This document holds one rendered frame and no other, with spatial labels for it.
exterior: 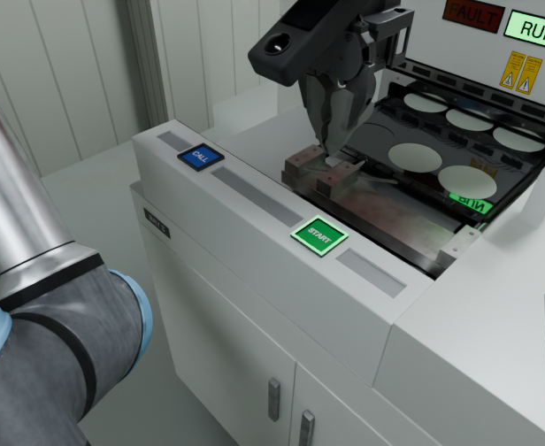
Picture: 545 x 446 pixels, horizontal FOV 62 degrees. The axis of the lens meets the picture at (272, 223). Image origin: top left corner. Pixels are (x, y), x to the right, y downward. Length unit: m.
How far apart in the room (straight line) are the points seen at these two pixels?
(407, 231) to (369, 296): 0.24
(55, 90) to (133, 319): 2.03
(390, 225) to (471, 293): 0.23
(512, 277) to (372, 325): 0.19
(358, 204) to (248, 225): 0.24
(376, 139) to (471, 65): 0.25
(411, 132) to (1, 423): 0.85
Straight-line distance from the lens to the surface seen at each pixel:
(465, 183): 0.88
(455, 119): 1.08
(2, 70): 2.35
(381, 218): 0.79
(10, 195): 0.49
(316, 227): 0.62
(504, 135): 1.06
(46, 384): 0.40
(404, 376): 0.59
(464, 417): 0.57
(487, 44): 1.05
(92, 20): 2.46
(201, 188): 0.70
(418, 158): 0.92
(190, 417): 1.54
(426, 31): 1.10
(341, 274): 0.57
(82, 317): 0.46
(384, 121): 1.02
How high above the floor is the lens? 1.38
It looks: 42 degrees down
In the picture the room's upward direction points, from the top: 1 degrees clockwise
